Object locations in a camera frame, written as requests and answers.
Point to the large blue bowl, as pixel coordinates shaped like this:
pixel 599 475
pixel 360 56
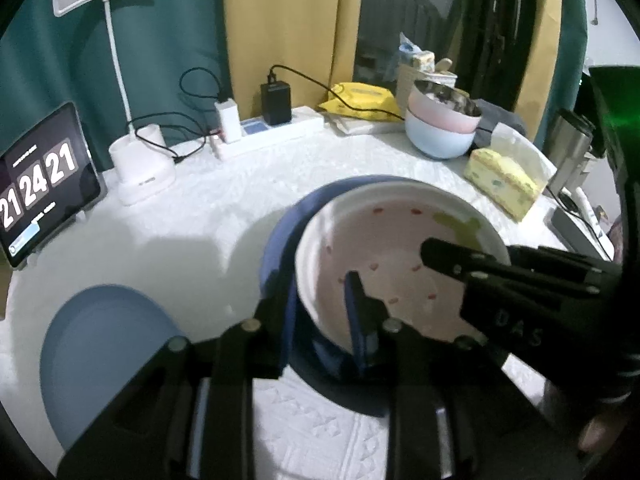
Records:
pixel 280 240

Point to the light blue plate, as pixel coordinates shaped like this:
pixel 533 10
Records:
pixel 105 350

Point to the grey cloth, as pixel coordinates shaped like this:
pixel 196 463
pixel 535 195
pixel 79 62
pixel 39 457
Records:
pixel 500 120

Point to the white flat packet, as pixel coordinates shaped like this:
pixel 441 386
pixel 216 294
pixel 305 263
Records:
pixel 360 125

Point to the tablet with clock display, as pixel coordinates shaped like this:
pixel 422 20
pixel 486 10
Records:
pixel 42 180

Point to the white desk lamp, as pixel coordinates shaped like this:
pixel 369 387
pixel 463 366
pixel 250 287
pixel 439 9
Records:
pixel 142 175

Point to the metal bowl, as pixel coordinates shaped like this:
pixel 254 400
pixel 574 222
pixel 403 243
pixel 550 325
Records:
pixel 445 97

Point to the beige woven basket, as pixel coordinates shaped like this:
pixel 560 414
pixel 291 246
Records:
pixel 407 82

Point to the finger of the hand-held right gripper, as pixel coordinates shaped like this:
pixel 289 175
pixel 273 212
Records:
pixel 460 260

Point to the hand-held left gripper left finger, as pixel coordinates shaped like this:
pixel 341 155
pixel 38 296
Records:
pixel 291 330

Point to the steel thermos flask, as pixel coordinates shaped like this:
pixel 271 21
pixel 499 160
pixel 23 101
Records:
pixel 567 145

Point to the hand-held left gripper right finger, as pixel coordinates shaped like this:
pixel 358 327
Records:
pixel 356 315

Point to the pale blue bowl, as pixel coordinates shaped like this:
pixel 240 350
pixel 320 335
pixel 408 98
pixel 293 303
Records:
pixel 435 142

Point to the white plastic bag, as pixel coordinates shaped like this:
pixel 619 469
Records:
pixel 530 150

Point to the white charger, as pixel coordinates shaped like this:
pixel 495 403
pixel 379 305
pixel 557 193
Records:
pixel 228 122

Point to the yellow packet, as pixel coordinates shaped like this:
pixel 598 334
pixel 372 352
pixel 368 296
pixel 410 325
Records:
pixel 362 100

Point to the yellow curtain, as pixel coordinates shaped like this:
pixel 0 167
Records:
pixel 285 20
pixel 537 35

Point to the pink red-spotted bowl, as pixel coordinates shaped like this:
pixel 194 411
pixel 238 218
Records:
pixel 385 245

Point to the black charger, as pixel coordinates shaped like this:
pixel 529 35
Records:
pixel 276 102

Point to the light blue bag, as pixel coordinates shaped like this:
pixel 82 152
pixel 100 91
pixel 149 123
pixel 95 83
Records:
pixel 407 50

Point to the teal curtain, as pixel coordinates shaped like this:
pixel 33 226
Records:
pixel 570 50
pixel 165 35

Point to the white power strip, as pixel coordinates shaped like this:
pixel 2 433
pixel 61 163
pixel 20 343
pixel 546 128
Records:
pixel 280 132

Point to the white embossed tablecloth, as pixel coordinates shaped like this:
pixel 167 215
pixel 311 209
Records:
pixel 200 210

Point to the yellow tissue pack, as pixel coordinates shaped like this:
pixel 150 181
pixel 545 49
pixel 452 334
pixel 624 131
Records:
pixel 500 180

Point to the grey ribbed radiator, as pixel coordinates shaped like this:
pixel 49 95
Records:
pixel 395 25

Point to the plain pink bowl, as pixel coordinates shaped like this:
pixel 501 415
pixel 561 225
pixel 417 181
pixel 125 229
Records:
pixel 440 117

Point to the person's right hand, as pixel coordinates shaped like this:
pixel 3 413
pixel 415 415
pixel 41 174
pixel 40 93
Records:
pixel 597 427

